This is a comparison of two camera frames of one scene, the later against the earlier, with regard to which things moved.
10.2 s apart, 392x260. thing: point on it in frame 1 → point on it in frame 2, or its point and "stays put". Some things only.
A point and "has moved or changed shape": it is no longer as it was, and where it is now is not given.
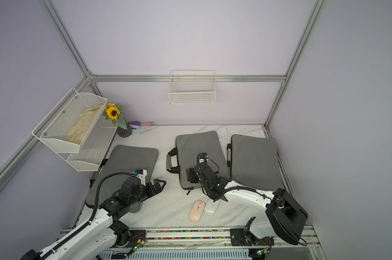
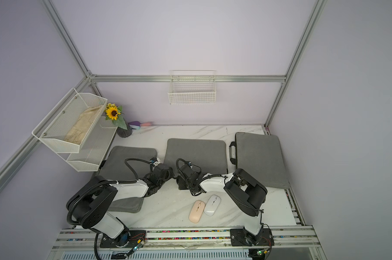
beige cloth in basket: x=77 y=132 stays put
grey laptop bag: x=184 y=156 has moved or changed shape
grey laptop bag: x=139 y=160 stays put
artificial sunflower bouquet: x=113 y=112 stays put
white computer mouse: x=211 y=207 stays put
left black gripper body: x=145 y=193 → x=170 y=174
